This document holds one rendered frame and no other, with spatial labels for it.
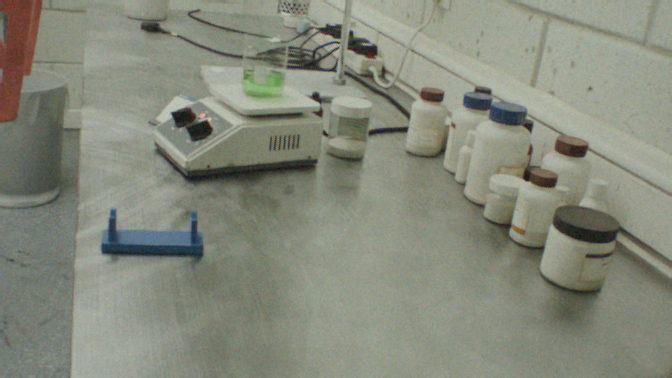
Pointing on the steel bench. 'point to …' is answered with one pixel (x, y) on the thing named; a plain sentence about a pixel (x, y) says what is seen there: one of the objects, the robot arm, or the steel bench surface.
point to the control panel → (188, 133)
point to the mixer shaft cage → (293, 7)
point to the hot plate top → (294, 101)
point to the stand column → (343, 44)
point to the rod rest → (176, 241)
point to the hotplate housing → (250, 142)
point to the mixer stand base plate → (303, 81)
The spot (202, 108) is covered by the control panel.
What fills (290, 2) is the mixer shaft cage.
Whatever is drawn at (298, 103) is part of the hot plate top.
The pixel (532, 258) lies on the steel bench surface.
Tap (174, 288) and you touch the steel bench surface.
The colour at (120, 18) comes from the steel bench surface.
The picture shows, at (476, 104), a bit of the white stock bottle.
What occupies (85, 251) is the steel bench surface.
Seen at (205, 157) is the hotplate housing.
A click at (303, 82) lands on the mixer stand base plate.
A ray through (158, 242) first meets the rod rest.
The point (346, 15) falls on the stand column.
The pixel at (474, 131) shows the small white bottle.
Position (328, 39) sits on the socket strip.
